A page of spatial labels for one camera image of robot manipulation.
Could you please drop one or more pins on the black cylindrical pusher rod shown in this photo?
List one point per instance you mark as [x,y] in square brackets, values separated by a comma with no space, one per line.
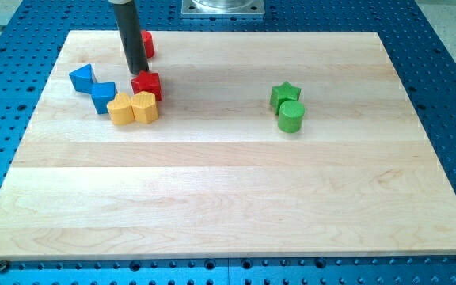
[130,33]

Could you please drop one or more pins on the red star block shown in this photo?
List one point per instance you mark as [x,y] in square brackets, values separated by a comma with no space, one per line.
[148,82]

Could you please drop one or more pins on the yellow hexagon block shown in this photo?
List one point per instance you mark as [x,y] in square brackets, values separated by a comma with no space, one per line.
[144,107]

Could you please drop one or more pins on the green star block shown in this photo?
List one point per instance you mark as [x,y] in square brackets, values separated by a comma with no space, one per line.
[284,92]

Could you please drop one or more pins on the red cylinder block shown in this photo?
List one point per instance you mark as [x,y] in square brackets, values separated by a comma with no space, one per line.
[148,43]

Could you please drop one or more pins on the blue triangle block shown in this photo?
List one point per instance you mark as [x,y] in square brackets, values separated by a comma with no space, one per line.
[83,79]

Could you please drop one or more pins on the blue cube block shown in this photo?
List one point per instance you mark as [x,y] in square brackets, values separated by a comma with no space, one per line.
[102,93]

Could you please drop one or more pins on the yellow heart block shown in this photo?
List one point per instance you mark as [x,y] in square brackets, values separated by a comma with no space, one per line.
[120,109]

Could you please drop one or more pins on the light wooden board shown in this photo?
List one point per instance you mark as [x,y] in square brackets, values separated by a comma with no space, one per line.
[214,176]

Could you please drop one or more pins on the green cylinder block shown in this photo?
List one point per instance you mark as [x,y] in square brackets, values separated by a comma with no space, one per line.
[290,116]

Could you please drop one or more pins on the blue perforated table plate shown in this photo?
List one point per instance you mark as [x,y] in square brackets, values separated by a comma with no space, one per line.
[33,38]

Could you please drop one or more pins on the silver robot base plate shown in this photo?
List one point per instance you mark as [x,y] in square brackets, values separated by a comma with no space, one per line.
[199,8]

